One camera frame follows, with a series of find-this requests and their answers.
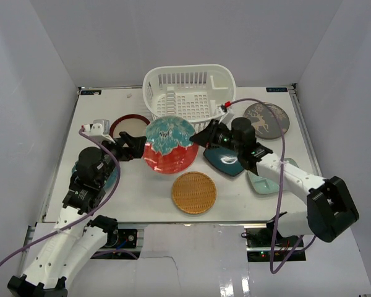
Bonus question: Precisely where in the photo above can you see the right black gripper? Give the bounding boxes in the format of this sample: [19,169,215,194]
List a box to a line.
[190,119,243,154]

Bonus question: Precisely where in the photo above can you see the dark teal square plate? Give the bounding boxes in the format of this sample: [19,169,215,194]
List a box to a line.
[203,147,244,177]

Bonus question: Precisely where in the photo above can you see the red and teal round plate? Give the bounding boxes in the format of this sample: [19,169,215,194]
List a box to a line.
[143,116,198,174]

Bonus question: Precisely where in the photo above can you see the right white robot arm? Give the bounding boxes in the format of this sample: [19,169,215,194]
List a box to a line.
[190,117,359,247]

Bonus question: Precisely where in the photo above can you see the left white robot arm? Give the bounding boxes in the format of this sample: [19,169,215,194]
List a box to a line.
[7,130,147,296]

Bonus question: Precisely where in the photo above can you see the brown rimmed beige round plate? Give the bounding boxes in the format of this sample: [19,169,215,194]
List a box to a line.
[109,114,150,139]

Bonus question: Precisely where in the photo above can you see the teal scalloped round plate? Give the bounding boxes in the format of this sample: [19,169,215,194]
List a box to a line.
[71,161,117,190]

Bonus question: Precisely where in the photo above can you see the white plastic dish basket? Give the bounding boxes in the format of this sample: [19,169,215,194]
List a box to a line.
[142,64,236,132]

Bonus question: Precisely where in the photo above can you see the woven bamboo round tray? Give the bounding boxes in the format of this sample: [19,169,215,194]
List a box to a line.
[171,171,217,215]

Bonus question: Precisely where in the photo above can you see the grey reindeer round plate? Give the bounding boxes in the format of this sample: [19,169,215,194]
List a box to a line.
[244,103,290,140]

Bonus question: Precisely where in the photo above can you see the light green divided square plate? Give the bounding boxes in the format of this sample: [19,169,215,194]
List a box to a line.
[246,157,297,195]

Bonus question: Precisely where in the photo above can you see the left blue table label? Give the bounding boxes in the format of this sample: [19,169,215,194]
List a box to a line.
[80,90,101,96]

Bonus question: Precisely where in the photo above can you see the blue table label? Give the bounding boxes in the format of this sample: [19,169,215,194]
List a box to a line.
[266,87,288,93]
[80,90,101,96]

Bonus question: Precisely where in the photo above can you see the right blue table label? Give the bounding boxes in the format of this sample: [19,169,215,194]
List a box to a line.
[266,87,288,93]

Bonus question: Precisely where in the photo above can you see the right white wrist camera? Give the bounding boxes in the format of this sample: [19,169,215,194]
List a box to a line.
[216,101,234,124]

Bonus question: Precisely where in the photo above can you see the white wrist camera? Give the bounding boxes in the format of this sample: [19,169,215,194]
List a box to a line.
[216,101,234,124]
[82,119,110,137]

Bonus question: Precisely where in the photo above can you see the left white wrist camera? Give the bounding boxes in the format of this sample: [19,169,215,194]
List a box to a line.
[82,119,110,137]

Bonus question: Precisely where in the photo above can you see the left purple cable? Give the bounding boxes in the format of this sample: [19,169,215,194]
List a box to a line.
[0,127,140,282]

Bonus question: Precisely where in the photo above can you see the purple cable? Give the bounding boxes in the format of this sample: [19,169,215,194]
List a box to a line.
[0,127,140,282]
[227,98,316,274]

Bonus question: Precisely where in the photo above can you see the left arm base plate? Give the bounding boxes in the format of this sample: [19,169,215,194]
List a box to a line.
[104,229,138,249]

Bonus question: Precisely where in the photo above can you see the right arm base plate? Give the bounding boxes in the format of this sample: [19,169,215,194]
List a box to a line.
[241,228,298,249]

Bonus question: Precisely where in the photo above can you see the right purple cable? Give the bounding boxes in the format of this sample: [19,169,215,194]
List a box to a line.
[227,98,316,274]

